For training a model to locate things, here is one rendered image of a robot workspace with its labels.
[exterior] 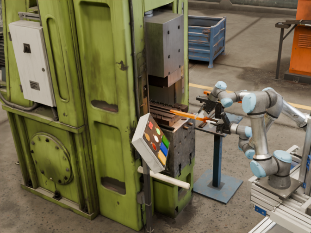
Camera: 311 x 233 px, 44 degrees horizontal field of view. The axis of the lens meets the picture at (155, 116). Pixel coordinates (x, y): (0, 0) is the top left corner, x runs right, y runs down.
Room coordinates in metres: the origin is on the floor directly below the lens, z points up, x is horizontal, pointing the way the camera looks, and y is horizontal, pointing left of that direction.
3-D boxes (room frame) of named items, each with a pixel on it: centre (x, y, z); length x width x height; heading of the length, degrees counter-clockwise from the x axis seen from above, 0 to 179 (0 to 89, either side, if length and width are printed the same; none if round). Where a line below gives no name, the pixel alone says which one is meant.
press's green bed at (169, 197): (2.94, -0.01, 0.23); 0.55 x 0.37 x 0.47; 56
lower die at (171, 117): (2.89, 0.01, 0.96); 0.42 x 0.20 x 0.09; 56
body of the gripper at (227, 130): (2.56, -0.52, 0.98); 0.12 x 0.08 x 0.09; 56
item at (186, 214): (2.74, -0.20, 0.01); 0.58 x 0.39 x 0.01; 146
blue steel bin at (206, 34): (6.95, -0.67, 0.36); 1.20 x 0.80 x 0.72; 63
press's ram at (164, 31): (2.92, -0.01, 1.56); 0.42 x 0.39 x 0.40; 56
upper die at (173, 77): (2.89, 0.01, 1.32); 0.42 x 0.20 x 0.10; 56
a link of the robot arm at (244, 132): (2.47, -0.65, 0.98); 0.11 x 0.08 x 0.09; 56
